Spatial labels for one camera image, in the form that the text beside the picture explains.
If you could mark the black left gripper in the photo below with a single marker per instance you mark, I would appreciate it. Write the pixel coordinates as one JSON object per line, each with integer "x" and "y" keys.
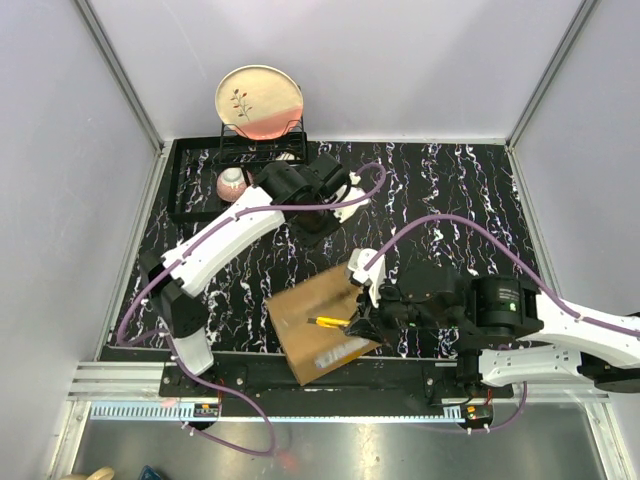
{"x": 312, "y": 239}

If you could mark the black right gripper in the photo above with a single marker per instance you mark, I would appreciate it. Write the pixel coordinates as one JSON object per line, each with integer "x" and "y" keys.
{"x": 380, "y": 331}

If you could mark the yellow utility knife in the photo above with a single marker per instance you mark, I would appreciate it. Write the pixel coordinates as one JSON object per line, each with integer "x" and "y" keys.
{"x": 329, "y": 322}

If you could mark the brown cardboard express box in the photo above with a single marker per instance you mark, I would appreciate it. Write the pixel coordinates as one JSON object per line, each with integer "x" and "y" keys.
{"x": 313, "y": 350}

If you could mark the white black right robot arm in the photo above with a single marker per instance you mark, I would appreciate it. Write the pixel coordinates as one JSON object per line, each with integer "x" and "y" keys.
{"x": 509, "y": 331}

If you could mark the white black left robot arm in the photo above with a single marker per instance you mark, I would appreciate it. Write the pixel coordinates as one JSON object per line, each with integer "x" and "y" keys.
{"x": 180, "y": 275}

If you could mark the small white cup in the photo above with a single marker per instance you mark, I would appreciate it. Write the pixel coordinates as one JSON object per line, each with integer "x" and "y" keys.
{"x": 286, "y": 157}

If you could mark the pink patterned bowl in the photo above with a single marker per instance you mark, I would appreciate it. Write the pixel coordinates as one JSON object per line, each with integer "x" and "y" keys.
{"x": 231, "y": 184}

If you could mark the beige pink floral plate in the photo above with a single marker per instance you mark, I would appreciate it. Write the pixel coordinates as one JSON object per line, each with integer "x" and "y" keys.
{"x": 259, "y": 102}

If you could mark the dark blue tray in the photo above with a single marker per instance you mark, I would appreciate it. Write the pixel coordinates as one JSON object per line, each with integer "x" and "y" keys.
{"x": 148, "y": 473}

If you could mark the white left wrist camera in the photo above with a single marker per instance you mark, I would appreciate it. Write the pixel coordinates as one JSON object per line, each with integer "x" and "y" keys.
{"x": 350, "y": 197}

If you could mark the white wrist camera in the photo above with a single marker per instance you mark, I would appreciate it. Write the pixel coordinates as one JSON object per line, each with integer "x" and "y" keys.
{"x": 366, "y": 268}
{"x": 350, "y": 197}

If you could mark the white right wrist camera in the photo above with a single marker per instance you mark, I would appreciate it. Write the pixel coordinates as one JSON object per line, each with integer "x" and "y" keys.
{"x": 366, "y": 268}

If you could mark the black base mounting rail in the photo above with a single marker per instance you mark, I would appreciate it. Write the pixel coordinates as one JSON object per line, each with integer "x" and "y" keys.
{"x": 433, "y": 381}

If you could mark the black wire dish rack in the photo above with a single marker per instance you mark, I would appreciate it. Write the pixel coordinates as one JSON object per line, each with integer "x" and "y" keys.
{"x": 197, "y": 162}

